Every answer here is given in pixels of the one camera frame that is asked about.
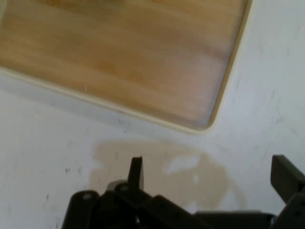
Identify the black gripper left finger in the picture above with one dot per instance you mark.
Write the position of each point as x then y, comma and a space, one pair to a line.
133, 181

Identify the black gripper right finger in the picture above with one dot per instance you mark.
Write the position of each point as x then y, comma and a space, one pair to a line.
287, 177

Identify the wooden tray with cream rim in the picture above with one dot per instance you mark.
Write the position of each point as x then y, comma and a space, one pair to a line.
124, 64

